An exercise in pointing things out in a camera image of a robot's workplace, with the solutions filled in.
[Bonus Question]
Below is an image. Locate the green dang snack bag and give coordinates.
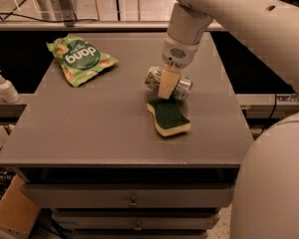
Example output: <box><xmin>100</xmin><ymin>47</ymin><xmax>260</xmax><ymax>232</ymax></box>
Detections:
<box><xmin>47</xmin><ymin>35</ymin><xmax>118</xmax><ymax>88</ymax></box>

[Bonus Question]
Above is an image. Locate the white pump bottle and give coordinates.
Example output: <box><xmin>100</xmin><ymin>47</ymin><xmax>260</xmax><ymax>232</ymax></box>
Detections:
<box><xmin>0</xmin><ymin>71</ymin><xmax>21</xmax><ymax>104</ymax></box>

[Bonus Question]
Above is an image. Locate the green yellow sponge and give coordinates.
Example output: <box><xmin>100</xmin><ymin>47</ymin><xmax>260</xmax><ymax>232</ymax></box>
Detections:
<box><xmin>147</xmin><ymin>99</ymin><xmax>191</xmax><ymax>136</ymax></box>

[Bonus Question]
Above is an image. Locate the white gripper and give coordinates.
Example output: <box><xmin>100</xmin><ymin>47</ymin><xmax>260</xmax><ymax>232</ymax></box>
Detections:
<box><xmin>158</xmin><ymin>34</ymin><xmax>199</xmax><ymax>100</ymax></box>

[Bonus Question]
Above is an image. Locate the top grey drawer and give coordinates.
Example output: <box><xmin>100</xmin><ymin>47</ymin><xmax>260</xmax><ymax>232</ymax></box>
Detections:
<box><xmin>22</xmin><ymin>184</ymin><xmax>233</xmax><ymax>209</ymax></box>

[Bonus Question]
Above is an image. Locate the middle grey drawer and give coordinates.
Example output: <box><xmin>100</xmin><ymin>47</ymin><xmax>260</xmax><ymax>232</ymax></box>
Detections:
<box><xmin>53</xmin><ymin>209</ymin><xmax>219</xmax><ymax>231</ymax></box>

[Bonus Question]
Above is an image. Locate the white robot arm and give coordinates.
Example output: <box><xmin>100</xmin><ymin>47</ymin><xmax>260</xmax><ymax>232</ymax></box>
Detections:
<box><xmin>162</xmin><ymin>0</ymin><xmax>299</xmax><ymax>239</ymax></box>

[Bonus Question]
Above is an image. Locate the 7up soda can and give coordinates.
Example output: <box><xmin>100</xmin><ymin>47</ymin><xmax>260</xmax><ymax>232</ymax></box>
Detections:
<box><xmin>145</xmin><ymin>66</ymin><xmax>192</xmax><ymax>101</ymax></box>

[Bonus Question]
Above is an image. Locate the grey metal railing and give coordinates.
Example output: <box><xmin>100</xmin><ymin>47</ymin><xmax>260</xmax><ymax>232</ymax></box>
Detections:
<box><xmin>0</xmin><ymin>0</ymin><xmax>223</xmax><ymax>32</ymax></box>

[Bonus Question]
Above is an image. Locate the black cable on rail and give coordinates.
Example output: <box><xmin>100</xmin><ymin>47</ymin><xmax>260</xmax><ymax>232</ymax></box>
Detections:
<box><xmin>0</xmin><ymin>2</ymin><xmax>101</xmax><ymax>24</ymax></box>

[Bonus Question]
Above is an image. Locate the cardboard box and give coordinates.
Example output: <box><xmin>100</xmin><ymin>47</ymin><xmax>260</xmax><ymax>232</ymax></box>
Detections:
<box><xmin>0</xmin><ymin>176</ymin><xmax>40</xmax><ymax>239</ymax></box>

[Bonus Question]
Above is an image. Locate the grey drawer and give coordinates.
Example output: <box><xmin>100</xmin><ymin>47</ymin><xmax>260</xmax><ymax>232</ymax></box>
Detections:
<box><xmin>22</xmin><ymin>184</ymin><xmax>233</xmax><ymax>209</ymax></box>
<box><xmin>53</xmin><ymin>209</ymin><xmax>219</xmax><ymax>231</ymax></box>

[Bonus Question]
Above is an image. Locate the grey drawer cabinet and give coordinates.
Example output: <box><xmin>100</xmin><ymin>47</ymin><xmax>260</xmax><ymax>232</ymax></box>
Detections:
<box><xmin>0</xmin><ymin>33</ymin><xmax>252</xmax><ymax>239</ymax></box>

